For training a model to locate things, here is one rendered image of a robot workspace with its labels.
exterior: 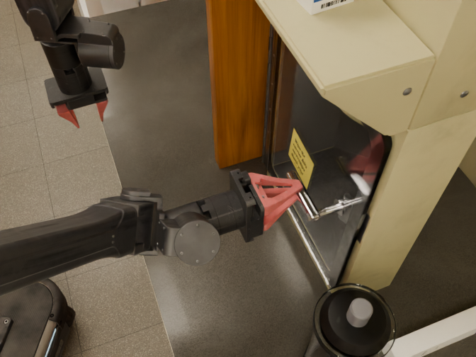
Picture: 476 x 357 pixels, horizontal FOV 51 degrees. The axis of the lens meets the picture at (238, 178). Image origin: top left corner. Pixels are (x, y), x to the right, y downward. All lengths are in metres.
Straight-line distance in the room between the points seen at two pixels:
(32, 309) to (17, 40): 1.79
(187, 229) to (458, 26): 0.36
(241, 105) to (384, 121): 0.49
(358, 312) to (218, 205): 0.23
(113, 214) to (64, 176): 1.77
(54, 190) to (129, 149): 1.23
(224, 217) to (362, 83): 0.31
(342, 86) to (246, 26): 0.43
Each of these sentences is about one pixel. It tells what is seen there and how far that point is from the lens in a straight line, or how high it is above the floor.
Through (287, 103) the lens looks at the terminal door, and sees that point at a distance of 0.81.
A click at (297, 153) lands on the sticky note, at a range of 0.83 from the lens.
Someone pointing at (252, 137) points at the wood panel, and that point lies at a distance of 1.05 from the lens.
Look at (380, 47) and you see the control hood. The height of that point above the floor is 1.51.
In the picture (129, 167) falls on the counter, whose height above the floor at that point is 0.94.
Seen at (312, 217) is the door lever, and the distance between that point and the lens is 0.71.
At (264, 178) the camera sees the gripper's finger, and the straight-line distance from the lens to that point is 0.72.
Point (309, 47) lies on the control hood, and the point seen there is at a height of 1.51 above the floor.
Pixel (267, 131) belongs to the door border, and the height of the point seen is 1.10.
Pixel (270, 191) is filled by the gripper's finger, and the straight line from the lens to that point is 0.75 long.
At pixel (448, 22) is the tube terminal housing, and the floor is 1.54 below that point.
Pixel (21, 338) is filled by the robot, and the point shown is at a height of 0.24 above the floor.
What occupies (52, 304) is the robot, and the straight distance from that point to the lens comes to 1.79.
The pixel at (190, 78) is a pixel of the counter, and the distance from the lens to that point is 1.29.
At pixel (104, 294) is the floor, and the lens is 2.03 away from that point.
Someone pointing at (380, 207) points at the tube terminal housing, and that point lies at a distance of 0.67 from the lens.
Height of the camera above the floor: 1.80
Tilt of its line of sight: 54 degrees down
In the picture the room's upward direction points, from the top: straight up
